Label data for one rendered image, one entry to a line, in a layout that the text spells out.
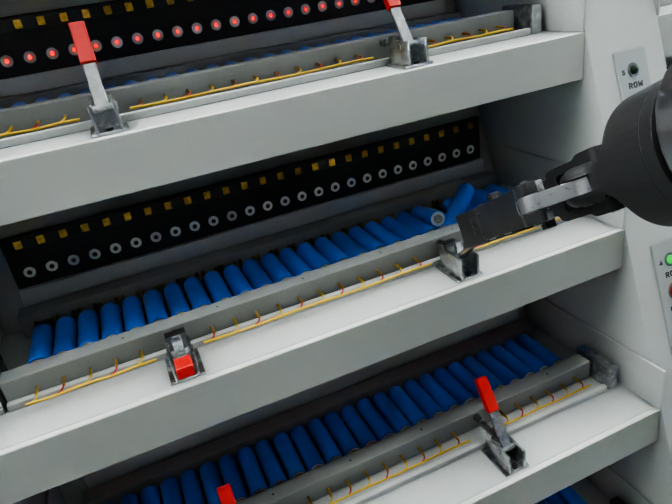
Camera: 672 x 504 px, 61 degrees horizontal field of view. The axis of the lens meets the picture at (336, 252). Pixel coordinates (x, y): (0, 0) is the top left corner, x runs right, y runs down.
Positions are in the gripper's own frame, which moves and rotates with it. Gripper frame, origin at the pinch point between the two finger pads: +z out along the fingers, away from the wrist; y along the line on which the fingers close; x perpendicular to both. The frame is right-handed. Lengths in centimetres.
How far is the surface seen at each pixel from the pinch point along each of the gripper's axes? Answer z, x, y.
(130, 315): 14.7, 2.5, -29.9
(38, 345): 14.5, 2.4, -37.8
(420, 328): 7.5, -7.1, -6.2
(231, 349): 8.8, -3.2, -22.6
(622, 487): 20.5, -35.4, 17.7
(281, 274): 13.5, 1.8, -15.6
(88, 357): 10.1, -0.1, -33.6
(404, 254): 10.6, -0.2, -4.0
